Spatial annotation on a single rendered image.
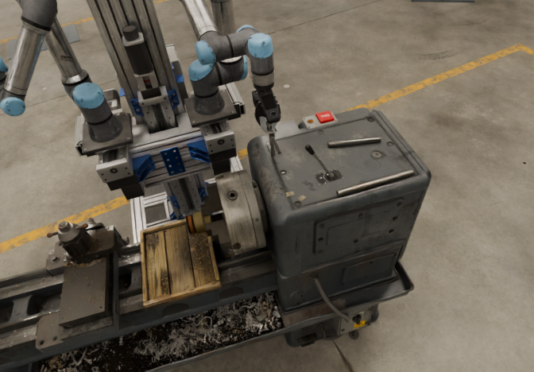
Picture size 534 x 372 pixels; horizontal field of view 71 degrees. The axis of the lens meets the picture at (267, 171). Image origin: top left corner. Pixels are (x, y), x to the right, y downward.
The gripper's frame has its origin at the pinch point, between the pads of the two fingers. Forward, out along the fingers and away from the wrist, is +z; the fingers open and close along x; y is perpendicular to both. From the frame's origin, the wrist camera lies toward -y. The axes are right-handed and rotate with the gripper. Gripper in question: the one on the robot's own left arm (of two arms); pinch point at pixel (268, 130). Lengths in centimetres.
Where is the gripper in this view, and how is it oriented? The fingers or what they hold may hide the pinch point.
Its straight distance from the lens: 138.4
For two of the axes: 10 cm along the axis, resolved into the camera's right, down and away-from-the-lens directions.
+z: 0.7, 6.9, 7.2
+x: -9.6, 2.4, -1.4
